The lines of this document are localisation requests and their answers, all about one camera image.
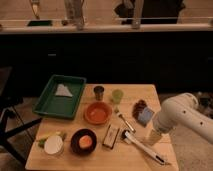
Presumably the brown and blue sponge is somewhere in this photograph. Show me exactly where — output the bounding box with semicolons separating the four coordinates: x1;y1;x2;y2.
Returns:
132;100;154;127

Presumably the dark metal cup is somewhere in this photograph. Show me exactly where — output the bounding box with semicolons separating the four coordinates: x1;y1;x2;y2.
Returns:
94;86;104;101

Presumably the red bowl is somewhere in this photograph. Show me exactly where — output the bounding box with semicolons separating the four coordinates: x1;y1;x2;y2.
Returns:
84;102;112;125

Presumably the orange fruit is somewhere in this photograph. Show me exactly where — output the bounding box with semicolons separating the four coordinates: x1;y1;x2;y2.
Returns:
79;135;92;149

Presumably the green plastic cup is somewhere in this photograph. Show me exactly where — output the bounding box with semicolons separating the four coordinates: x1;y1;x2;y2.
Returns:
112;89;124;104

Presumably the green plastic tray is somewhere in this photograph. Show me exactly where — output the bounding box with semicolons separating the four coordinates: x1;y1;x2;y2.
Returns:
33;75;86;120

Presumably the person in dark clothes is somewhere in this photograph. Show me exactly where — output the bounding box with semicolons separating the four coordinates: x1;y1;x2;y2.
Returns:
114;0;185;24

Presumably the black chair frame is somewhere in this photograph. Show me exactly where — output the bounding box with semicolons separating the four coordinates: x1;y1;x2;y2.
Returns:
0;67;41;165

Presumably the white crumpled paper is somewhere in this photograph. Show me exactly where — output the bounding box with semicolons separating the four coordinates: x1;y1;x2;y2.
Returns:
55;84;72;97

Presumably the black bowl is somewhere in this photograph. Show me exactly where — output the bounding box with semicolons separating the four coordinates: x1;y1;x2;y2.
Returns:
70;129;97;156

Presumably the white round lid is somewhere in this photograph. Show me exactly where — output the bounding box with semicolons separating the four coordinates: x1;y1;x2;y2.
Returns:
44;135;63;155

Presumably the small rectangular box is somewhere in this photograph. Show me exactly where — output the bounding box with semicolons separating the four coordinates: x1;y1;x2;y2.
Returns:
102;124;120;149

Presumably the green item on counter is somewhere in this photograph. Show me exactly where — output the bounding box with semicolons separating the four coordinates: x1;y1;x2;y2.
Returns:
27;20;52;26

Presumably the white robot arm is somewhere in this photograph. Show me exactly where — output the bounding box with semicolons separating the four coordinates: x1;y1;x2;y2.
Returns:
146;93;213;146

